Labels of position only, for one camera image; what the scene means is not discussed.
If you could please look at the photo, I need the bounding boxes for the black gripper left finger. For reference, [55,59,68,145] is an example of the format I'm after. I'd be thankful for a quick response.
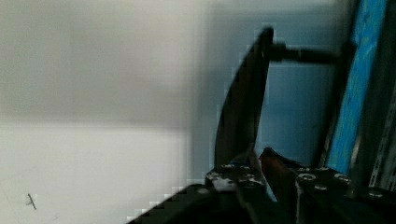
[205,145,277,224]

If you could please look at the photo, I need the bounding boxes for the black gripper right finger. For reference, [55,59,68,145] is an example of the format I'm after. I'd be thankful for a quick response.
[259,147,395,224]

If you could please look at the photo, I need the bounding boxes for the black silver toaster oven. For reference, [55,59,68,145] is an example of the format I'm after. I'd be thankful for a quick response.
[215,0,395,186]

